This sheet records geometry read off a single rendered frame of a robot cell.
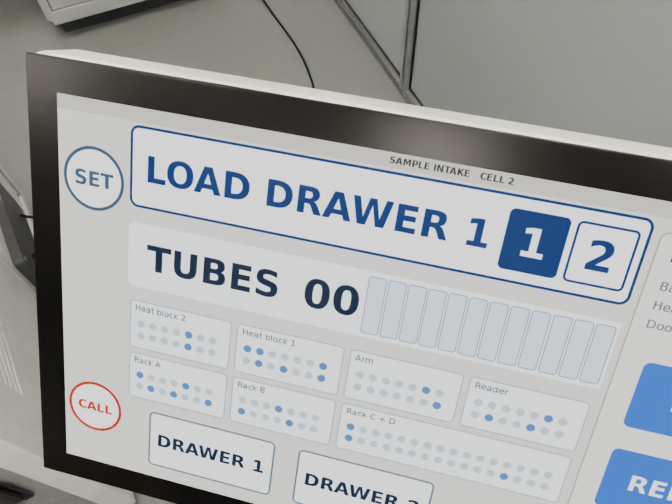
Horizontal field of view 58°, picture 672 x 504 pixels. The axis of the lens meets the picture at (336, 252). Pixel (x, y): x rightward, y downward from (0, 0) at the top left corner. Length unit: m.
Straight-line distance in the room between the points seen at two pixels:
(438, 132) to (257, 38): 1.92
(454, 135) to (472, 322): 0.11
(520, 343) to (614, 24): 0.88
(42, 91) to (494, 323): 0.30
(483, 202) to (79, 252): 0.26
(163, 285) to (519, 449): 0.25
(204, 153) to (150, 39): 1.96
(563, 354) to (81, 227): 0.31
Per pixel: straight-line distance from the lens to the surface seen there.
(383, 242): 0.36
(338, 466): 0.44
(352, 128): 0.34
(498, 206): 0.35
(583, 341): 0.38
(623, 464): 0.43
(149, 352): 0.44
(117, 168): 0.40
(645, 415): 0.41
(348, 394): 0.41
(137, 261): 0.41
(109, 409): 0.48
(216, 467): 0.47
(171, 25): 2.36
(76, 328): 0.46
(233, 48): 2.22
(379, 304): 0.37
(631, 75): 1.19
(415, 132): 0.34
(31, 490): 1.18
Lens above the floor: 1.45
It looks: 60 degrees down
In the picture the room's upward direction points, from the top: 3 degrees counter-clockwise
